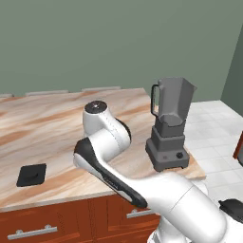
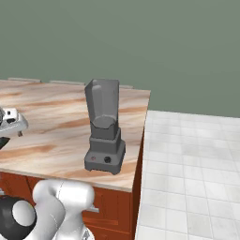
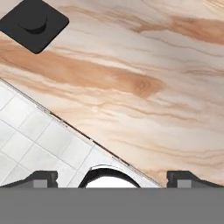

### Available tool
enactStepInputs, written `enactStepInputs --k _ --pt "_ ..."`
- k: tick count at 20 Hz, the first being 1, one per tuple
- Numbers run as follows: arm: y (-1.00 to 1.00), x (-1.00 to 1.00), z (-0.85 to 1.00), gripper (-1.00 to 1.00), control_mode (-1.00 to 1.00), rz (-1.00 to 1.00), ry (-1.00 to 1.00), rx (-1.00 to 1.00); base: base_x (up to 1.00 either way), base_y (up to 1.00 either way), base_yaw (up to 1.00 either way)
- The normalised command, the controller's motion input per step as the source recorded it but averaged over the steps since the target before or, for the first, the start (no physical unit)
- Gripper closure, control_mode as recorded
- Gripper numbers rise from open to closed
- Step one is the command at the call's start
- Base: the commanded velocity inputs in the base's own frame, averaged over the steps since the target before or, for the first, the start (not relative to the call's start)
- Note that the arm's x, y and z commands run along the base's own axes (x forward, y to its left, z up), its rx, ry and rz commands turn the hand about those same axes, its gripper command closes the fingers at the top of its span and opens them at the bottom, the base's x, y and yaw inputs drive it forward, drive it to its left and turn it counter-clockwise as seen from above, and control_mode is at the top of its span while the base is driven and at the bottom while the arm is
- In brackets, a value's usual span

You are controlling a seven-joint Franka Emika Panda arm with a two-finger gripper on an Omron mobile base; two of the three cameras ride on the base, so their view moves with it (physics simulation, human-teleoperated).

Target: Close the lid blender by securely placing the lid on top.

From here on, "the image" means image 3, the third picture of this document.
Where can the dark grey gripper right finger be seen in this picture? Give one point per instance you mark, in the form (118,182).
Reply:
(182,178)

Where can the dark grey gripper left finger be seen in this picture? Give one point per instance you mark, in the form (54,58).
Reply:
(43,178)

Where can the black square blender lid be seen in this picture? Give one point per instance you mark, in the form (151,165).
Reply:
(27,24)

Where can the white round black-rimmed object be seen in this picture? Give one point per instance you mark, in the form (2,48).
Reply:
(109,178)

